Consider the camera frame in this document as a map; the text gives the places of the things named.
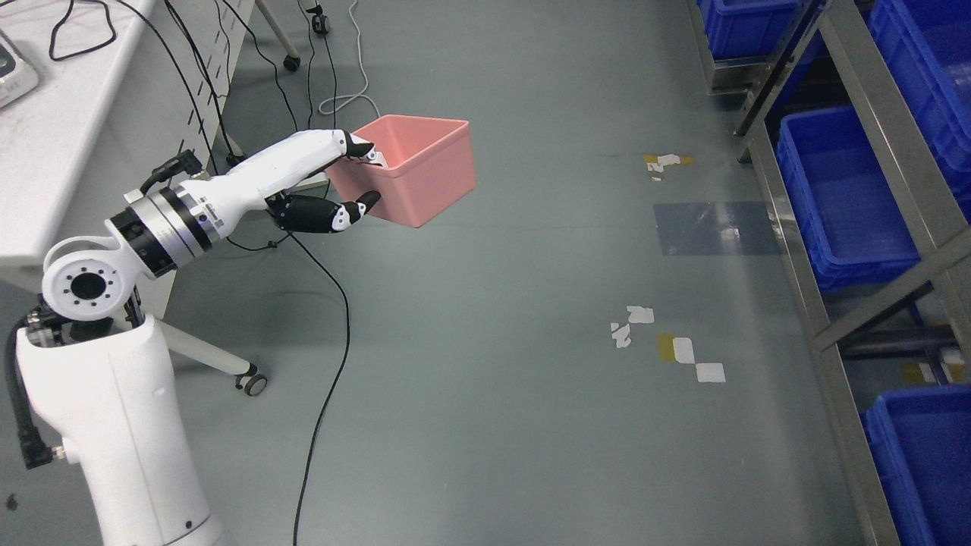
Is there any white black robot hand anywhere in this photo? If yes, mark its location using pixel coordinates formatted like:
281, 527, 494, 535
180, 129, 388, 238

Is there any pink plastic storage box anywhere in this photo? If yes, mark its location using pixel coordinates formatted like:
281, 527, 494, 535
326, 115, 476, 228

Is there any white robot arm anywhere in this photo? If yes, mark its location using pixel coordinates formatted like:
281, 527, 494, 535
9, 151, 313, 545

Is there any blue shelf container upper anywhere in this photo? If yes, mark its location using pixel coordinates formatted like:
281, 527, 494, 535
695, 1, 800, 60

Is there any blue shelf container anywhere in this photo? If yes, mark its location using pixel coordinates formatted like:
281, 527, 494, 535
695, 1, 800, 60
861, 384, 970, 545
775, 106, 920, 293
867, 1, 970, 215

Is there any blue shelf container middle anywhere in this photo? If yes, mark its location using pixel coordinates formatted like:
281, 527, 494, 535
775, 106, 920, 293

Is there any grey metal shelf rack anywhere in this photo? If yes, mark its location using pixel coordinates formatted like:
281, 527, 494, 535
689, 1, 970, 545

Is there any blue shelf container right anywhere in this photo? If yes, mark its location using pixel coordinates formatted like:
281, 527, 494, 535
867, 1, 970, 215

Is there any blue shelf container lower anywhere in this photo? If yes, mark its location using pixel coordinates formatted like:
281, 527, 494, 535
861, 384, 970, 545

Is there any white desk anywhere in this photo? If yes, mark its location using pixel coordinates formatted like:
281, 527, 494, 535
0, 0, 300, 398

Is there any black floor cable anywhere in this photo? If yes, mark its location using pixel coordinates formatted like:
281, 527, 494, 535
49, 0, 352, 546

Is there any white floor cable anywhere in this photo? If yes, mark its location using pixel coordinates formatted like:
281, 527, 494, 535
318, 0, 380, 116

